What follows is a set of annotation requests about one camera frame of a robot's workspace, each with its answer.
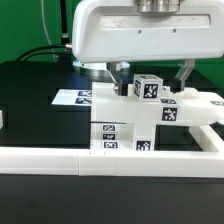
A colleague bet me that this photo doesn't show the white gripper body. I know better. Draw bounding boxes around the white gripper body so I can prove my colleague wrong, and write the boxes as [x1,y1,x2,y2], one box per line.
[72,0,224,63]

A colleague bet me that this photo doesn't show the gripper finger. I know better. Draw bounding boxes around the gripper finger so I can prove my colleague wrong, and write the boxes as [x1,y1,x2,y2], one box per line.
[175,59,195,92]
[109,62,128,96]

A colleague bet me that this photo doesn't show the white chair back frame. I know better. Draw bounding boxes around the white chair back frame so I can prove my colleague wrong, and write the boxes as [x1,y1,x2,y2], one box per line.
[91,82,224,126]

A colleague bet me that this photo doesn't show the white tagged nut cube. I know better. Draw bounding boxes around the white tagged nut cube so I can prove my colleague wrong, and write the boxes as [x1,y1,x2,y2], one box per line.
[133,74,163,101]

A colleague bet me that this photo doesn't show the white chair seat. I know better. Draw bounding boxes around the white chair seat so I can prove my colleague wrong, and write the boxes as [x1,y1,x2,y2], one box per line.
[127,124,156,152]

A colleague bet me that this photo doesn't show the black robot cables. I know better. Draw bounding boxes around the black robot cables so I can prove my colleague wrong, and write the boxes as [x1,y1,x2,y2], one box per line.
[16,0,74,62]

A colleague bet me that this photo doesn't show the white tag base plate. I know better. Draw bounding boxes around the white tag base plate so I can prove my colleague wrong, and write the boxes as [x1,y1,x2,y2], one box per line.
[50,87,94,106]

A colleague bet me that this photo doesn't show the grey thin cable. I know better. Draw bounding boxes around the grey thin cable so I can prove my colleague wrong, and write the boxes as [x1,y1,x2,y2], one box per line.
[40,0,58,62]

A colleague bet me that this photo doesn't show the white U-shaped fence frame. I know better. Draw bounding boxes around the white U-shaped fence frame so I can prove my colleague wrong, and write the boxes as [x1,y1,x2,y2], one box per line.
[0,109,224,179]

